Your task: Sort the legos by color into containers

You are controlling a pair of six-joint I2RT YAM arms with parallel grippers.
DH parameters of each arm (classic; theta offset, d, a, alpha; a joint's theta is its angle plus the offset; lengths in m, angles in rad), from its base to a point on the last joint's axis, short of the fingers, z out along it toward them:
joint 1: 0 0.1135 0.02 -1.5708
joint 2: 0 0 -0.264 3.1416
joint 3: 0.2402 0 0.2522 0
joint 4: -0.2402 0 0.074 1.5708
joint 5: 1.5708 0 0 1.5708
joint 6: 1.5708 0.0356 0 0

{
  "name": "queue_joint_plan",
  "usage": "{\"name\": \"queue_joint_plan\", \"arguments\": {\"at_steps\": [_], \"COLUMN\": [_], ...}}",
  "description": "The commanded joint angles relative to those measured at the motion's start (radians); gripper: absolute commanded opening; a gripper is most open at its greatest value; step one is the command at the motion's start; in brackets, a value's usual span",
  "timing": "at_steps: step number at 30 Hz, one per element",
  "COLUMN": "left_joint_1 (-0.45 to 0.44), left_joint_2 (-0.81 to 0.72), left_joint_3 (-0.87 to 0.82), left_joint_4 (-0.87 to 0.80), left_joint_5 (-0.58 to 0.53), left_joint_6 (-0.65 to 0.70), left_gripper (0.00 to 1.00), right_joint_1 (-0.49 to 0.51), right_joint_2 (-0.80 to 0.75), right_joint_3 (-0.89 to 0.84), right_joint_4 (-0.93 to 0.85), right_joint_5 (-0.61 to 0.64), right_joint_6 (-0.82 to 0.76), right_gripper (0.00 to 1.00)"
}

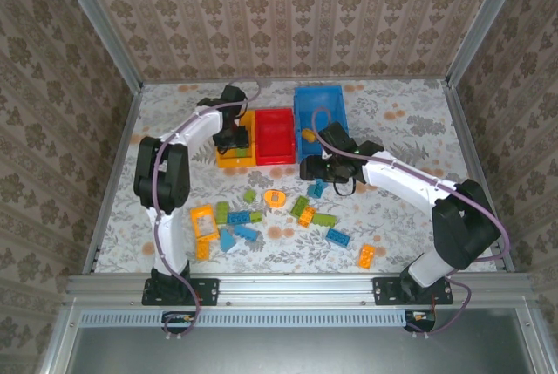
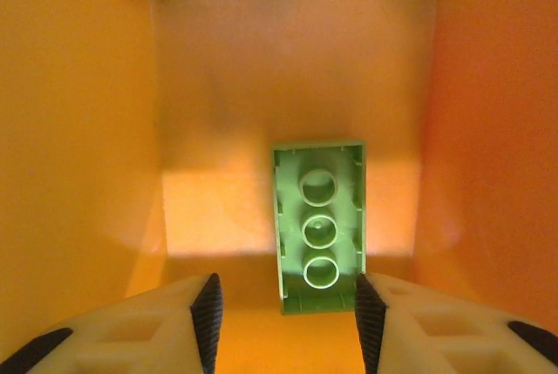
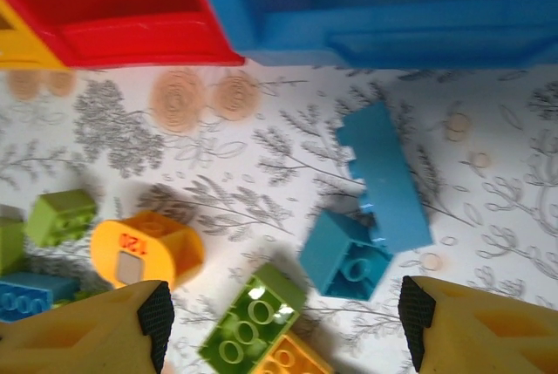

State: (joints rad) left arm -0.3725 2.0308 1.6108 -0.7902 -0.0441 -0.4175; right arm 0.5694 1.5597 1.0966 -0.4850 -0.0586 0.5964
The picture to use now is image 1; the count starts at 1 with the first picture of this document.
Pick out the teal lego brick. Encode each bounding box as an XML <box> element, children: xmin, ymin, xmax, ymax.
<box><xmin>307</xmin><ymin>180</ymin><xmax>328</xmax><ymax>200</ymax></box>

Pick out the orange ring lego piece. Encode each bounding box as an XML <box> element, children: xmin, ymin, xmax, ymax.
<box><xmin>263</xmin><ymin>188</ymin><xmax>289</xmax><ymax>210</ymax></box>

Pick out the orange lego window frame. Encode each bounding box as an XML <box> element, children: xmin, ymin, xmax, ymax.
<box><xmin>189</xmin><ymin>203</ymin><xmax>221</xmax><ymax>242</ymax></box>

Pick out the light blue slope lego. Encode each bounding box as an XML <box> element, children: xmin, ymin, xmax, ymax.
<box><xmin>219</xmin><ymin>228</ymin><xmax>237</xmax><ymax>254</ymax></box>

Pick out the yellow plastic bin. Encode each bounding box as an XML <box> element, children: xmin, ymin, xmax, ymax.
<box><xmin>214</xmin><ymin>110</ymin><xmax>258</xmax><ymax>170</ymax></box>

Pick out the red plastic bin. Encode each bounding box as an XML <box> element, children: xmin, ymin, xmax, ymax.
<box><xmin>254</xmin><ymin>107</ymin><xmax>297</xmax><ymax>167</ymax></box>

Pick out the blue plastic bin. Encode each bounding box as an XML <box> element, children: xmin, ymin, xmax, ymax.
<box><xmin>293</xmin><ymin>85</ymin><xmax>350</xmax><ymax>162</ymax></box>

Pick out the floral patterned table covering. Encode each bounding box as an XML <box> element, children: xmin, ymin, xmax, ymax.
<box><xmin>93</xmin><ymin>79</ymin><xmax>498</xmax><ymax>275</ymax></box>

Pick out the wide aluminium mounting beam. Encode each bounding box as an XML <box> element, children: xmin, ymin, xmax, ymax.
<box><xmin>65</xmin><ymin>272</ymin><xmax>536</xmax><ymax>308</ymax></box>

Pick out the grey metal panel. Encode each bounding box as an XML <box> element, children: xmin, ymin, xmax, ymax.
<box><xmin>65</xmin><ymin>308</ymin><xmax>537</xmax><ymax>374</ymax></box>

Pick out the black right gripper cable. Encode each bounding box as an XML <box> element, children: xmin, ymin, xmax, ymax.
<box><xmin>333</xmin><ymin>173</ymin><xmax>357</xmax><ymax>197</ymax></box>

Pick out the thin aluminium rear rail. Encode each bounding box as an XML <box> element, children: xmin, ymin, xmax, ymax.
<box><xmin>141</xmin><ymin>78</ymin><xmax>448</xmax><ymax>85</ymax></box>

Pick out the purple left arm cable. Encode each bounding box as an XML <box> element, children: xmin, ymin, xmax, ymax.
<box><xmin>153</xmin><ymin>78</ymin><xmax>262</xmax><ymax>340</ymax></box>

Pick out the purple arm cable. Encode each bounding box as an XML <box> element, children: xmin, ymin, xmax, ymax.
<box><xmin>153</xmin><ymin>78</ymin><xmax>262</xmax><ymax>340</ymax></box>
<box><xmin>311</xmin><ymin>106</ymin><xmax>512</xmax><ymax>340</ymax></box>

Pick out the aluminium side rail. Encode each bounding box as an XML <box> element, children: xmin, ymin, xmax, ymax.
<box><xmin>81</xmin><ymin>84</ymin><xmax>145</xmax><ymax>275</ymax></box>
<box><xmin>442</xmin><ymin>79</ymin><xmax>516</xmax><ymax>274</ymax></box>

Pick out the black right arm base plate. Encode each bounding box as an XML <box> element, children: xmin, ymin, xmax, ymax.
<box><xmin>371</xmin><ymin>276</ymin><xmax>455</xmax><ymax>307</ymax></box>

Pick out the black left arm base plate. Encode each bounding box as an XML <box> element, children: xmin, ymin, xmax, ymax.
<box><xmin>141</xmin><ymin>276</ymin><xmax>220</xmax><ymax>307</ymax></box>

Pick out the grey slotted cable duct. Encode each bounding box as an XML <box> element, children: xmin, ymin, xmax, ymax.
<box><xmin>79</xmin><ymin>309</ymin><xmax>409</xmax><ymax>328</ymax></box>

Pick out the black controller board with wires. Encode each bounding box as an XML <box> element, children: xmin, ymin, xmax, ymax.
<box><xmin>404</xmin><ymin>309</ymin><xmax>437</xmax><ymax>334</ymax></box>
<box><xmin>161</xmin><ymin>310</ymin><xmax>198</xmax><ymax>335</ymax></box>

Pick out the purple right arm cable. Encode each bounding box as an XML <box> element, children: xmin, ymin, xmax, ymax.
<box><xmin>311</xmin><ymin>106</ymin><xmax>512</xmax><ymax>340</ymax></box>

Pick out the aluminium corner post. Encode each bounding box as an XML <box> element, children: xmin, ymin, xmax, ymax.
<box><xmin>50</xmin><ymin>0</ymin><xmax>145</xmax><ymax>90</ymax></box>
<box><xmin>445</xmin><ymin>0</ymin><xmax>532</xmax><ymax>87</ymax></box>

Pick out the aluminium frame leg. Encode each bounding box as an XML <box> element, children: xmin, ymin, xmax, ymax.
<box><xmin>38</xmin><ymin>303</ymin><xmax>84</xmax><ymax>374</ymax></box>
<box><xmin>516</xmin><ymin>306</ymin><xmax>553</xmax><ymax>374</ymax></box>

